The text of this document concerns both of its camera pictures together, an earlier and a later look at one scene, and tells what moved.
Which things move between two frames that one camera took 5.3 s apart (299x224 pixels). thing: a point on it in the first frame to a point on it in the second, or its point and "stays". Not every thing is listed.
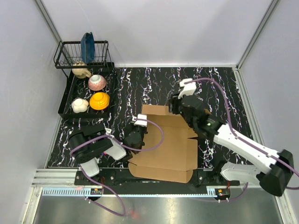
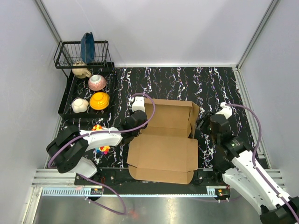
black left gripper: (145, 131) to (131, 112)
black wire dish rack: (68, 55) stays
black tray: (78, 88) stays
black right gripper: (174, 101) to (202, 125)
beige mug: (81, 73) stays
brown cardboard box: (174, 160) stays
